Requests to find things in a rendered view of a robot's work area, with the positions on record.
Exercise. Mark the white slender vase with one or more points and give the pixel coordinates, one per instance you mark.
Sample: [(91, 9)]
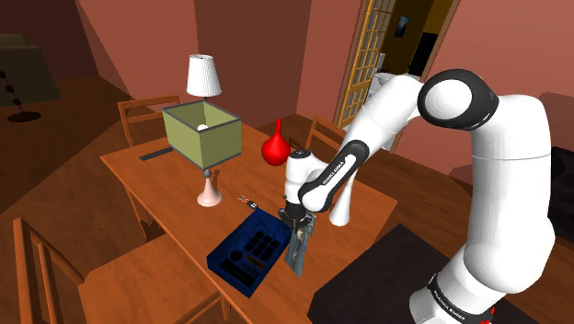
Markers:
[(341, 211)]

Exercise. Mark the red round vase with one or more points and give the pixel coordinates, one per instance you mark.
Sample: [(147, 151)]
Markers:
[(275, 150)]

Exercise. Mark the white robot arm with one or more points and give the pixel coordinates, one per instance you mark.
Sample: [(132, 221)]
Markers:
[(506, 179)]

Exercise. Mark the black flat remote control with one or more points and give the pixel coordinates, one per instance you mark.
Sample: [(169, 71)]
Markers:
[(154, 154)]

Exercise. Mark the black white striped floor lamp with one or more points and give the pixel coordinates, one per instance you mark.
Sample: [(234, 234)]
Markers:
[(18, 105)]

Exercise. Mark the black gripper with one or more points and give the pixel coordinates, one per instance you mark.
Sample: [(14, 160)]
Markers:
[(293, 211)]

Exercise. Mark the grey patterned book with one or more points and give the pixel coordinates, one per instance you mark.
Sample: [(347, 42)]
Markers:
[(298, 251)]

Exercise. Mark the blue box with black buttons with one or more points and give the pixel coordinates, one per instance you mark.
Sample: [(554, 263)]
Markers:
[(233, 255)]

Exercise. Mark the green square shade table lamp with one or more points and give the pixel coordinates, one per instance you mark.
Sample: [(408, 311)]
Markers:
[(206, 139)]

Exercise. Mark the small black orange tool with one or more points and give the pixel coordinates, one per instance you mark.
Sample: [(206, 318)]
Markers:
[(249, 203)]

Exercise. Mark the dark olive sofa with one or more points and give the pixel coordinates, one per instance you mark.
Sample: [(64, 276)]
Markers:
[(27, 71)]

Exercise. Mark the wooden dining table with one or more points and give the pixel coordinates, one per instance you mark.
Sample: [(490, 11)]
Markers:
[(179, 193)]

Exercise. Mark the wooden chair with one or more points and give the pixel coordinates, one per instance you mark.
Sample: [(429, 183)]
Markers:
[(143, 278), (134, 119), (320, 130)]

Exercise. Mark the dark cabinet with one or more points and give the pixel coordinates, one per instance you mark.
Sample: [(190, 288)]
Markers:
[(563, 193)]

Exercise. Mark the dark wall picture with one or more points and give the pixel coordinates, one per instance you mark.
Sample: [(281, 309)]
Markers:
[(401, 26)]

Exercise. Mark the white shade table lamp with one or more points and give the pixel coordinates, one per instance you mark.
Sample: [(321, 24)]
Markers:
[(203, 76)]

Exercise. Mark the yellow lattice door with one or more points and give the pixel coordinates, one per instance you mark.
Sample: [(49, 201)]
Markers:
[(363, 63)]

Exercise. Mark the dark robot stand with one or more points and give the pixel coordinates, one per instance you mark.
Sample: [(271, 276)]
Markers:
[(367, 287)]

